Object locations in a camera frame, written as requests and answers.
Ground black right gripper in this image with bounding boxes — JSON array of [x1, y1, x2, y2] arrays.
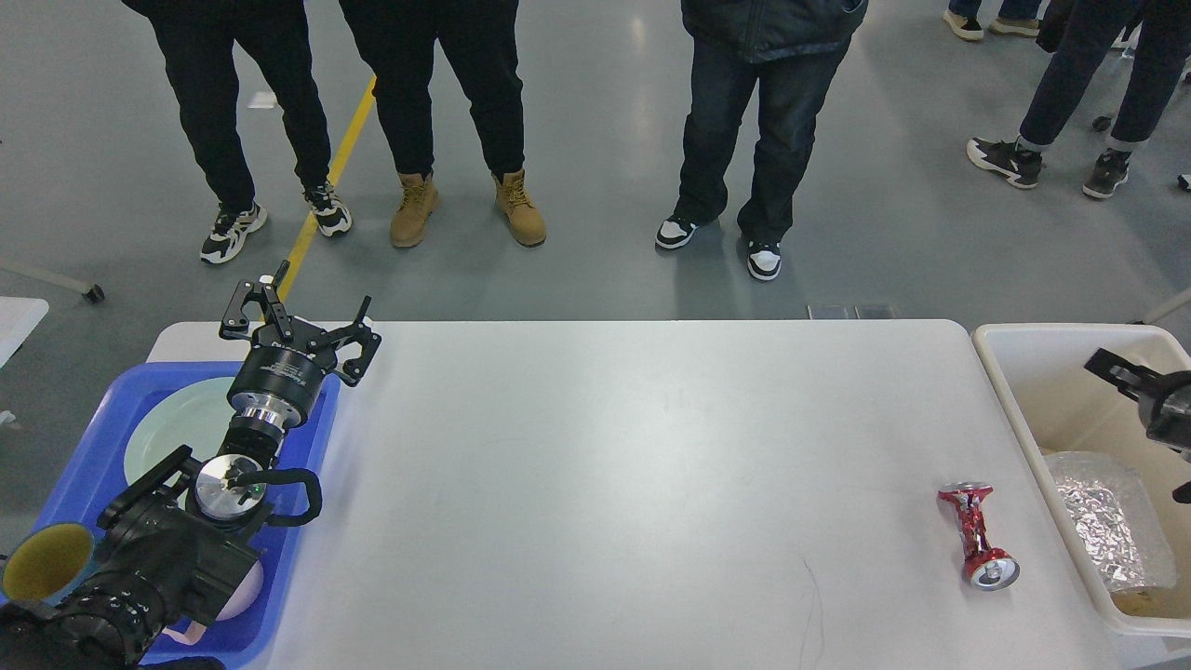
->
[[1084, 347, 1191, 505]]

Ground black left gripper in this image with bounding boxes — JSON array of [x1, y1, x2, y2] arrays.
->
[[220, 259, 384, 431]]

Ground aluminium foil sheet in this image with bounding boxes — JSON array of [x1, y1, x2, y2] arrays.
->
[[1045, 452, 1179, 594]]

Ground mint green plate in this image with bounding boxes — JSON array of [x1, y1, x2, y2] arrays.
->
[[124, 377, 233, 484]]

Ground crushed red soda can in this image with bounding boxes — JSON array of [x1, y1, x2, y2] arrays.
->
[[937, 482, 1021, 591]]

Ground pink mug maroon inside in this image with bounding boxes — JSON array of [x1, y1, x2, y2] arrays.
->
[[162, 559, 264, 646]]

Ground teal mug yellow inside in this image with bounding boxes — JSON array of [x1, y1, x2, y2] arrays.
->
[[1, 522, 96, 605]]

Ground brown paper ball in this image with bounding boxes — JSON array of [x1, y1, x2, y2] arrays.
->
[[1111, 589, 1170, 618]]

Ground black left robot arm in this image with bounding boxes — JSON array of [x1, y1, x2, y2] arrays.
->
[[4, 261, 381, 669]]

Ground beige plastic bin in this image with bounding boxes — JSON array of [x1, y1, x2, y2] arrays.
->
[[971, 324, 1190, 637]]

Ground blue plastic tray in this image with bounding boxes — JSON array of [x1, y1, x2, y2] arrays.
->
[[38, 362, 339, 669]]

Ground white side table corner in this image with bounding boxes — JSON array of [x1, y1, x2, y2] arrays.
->
[[0, 296, 48, 368]]

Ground person in black at left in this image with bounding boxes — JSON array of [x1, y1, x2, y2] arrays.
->
[[127, 1, 353, 264]]

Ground person with tan boots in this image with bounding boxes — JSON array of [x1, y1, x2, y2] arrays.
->
[[337, 0, 548, 250]]

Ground person in background with sneakers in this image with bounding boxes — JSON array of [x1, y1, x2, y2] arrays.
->
[[966, 1, 1190, 199]]

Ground seated person at far right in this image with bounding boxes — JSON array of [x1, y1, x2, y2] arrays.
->
[[942, 0, 1043, 42]]

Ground person in black puffer jacket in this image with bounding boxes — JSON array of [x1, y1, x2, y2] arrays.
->
[[654, 0, 869, 282]]

